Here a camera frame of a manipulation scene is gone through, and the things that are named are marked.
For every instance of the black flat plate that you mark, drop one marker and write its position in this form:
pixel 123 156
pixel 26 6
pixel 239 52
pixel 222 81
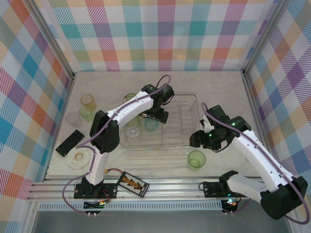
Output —
pixel 70 142

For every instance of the amber plastic cup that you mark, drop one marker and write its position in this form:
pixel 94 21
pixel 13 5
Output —
pixel 87 100

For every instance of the small electronics board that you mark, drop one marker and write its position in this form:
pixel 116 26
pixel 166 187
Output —
pixel 231 202
pixel 94 204

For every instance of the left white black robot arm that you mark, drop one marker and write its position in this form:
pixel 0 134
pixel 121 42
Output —
pixel 97 165

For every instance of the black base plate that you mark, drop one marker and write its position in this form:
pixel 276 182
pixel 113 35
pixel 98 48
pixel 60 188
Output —
pixel 109 188
pixel 211 190

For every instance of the frosted clear plastic cup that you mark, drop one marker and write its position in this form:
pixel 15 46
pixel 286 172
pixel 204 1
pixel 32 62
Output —
pixel 73 119

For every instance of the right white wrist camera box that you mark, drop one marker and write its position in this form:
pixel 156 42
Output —
pixel 206 123

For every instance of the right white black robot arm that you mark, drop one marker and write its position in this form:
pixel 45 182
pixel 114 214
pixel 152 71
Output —
pixel 262 157

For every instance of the teal plastic cup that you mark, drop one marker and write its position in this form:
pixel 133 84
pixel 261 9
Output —
pixel 151 125

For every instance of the black power distribution board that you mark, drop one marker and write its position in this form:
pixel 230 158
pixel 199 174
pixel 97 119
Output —
pixel 132 183

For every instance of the white round disc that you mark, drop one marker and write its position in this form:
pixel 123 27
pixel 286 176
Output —
pixel 85 163

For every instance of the aluminium mounting rail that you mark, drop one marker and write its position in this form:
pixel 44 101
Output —
pixel 175 188

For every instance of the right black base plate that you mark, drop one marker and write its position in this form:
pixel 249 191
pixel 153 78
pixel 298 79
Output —
pixel 211 190

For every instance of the aluminium frame post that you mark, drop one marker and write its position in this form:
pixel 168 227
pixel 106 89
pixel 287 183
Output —
pixel 53 40
pixel 264 36

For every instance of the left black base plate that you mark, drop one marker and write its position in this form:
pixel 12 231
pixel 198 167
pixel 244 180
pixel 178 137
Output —
pixel 109 188

